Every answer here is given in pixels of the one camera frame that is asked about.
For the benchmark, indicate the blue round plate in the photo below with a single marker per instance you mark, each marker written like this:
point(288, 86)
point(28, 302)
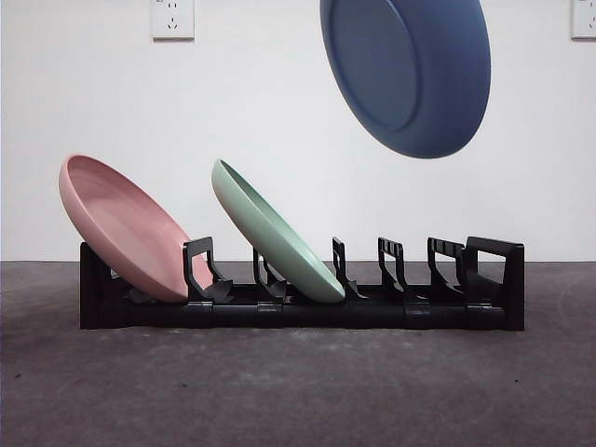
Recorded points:
point(419, 70)

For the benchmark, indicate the pink round plate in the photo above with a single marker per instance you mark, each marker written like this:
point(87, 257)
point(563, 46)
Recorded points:
point(116, 219)

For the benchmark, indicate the white wall socket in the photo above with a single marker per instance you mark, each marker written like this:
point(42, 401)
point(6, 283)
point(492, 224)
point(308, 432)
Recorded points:
point(172, 18)
point(584, 18)

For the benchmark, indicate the black plate rack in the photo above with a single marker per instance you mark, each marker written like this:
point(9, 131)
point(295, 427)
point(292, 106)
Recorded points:
point(326, 319)

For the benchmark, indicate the green round plate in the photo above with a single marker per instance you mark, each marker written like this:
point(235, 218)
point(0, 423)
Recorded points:
point(261, 223)

